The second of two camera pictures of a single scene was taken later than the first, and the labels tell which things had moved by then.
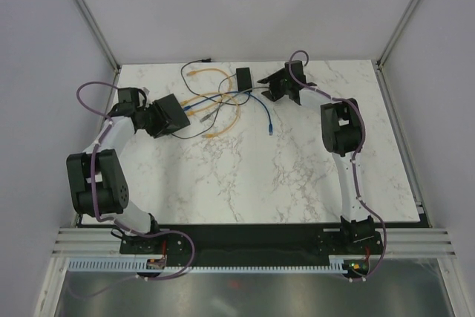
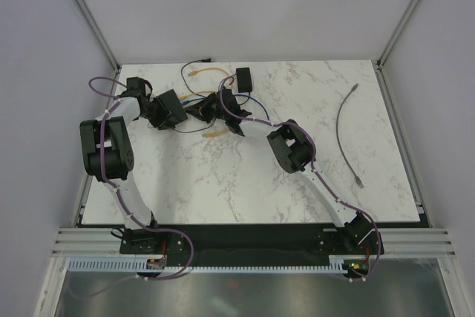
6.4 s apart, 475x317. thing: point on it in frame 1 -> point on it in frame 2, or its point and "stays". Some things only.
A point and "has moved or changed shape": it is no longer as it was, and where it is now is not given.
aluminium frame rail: (395, 242) stays
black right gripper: (273, 95) -> (202, 109)
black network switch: (178, 118) has moved or changed shape
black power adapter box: (244, 79) stays
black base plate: (251, 241) stays
